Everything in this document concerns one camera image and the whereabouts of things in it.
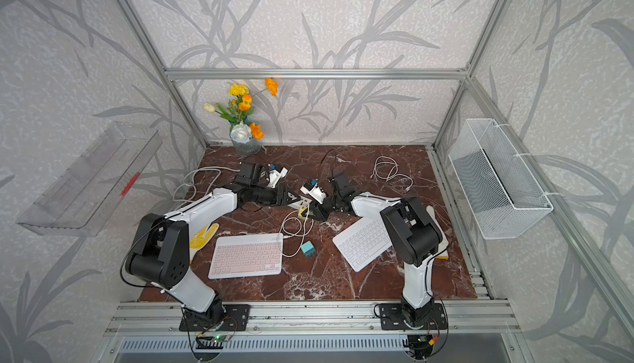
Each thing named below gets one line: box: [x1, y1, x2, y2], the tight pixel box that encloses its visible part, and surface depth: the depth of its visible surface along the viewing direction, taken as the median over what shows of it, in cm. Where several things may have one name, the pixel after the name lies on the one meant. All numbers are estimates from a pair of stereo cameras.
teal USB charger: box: [300, 240, 316, 260], surface depth 88 cm
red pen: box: [118, 171, 141, 198], surface depth 69 cm
